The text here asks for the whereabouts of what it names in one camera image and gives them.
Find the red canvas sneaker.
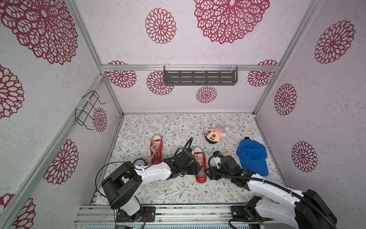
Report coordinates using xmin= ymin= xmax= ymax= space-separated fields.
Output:
xmin=193 ymin=147 xmax=207 ymax=184
xmin=150 ymin=134 xmax=163 ymax=164

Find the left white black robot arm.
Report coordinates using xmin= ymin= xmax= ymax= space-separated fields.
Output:
xmin=101 ymin=138 xmax=201 ymax=217

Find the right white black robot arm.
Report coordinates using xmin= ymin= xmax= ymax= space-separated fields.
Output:
xmin=205 ymin=151 xmax=337 ymax=229

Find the light blue insole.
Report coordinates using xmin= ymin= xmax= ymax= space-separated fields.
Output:
xmin=197 ymin=168 xmax=206 ymax=179

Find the blue cap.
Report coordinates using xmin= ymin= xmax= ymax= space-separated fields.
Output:
xmin=236 ymin=137 xmax=269 ymax=177

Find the cartoon boy plush doll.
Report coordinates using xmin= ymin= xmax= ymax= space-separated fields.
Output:
xmin=204 ymin=124 xmax=229 ymax=144

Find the round pressure gauge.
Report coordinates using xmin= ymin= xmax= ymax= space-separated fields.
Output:
xmin=133 ymin=158 xmax=146 ymax=167

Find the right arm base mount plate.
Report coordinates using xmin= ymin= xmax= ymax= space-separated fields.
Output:
xmin=231 ymin=205 xmax=272 ymax=223

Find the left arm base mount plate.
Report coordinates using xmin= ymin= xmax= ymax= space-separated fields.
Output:
xmin=116 ymin=206 xmax=156 ymax=223

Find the grey metal wall shelf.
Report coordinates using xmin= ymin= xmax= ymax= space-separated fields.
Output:
xmin=163 ymin=65 xmax=238 ymax=86

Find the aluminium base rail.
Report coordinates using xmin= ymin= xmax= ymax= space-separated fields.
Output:
xmin=74 ymin=203 xmax=245 ymax=226

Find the black wire wall rack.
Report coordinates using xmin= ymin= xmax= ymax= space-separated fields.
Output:
xmin=74 ymin=90 xmax=106 ymax=131

